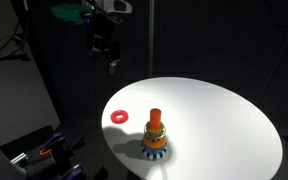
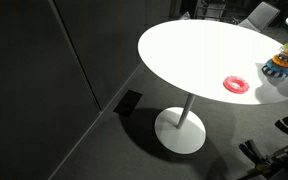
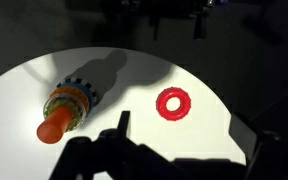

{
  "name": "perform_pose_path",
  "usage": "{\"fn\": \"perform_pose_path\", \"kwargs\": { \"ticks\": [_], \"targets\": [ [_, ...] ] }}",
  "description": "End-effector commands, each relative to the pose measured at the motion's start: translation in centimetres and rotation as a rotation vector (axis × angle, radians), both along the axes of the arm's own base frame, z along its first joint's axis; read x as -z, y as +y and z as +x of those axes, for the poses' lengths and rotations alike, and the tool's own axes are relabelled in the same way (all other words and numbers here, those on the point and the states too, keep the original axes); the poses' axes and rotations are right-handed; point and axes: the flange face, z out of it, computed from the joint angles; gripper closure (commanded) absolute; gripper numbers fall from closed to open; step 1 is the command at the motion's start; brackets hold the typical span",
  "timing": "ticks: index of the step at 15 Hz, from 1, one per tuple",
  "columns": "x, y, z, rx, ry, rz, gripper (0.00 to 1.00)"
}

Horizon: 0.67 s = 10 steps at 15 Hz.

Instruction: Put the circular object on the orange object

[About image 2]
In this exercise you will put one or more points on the black floor plate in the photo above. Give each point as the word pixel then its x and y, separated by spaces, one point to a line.
pixel 128 103

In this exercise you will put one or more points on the white table pole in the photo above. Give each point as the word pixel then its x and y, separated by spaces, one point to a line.
pixel 186 111

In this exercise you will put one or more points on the white round table base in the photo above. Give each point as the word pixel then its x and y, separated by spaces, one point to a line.
pixel 180 140

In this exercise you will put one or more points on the grey chair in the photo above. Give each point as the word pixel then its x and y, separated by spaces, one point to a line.
pixel 262 15

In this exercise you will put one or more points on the dark metal frame chair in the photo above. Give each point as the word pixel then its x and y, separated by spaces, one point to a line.
pixel 212 10

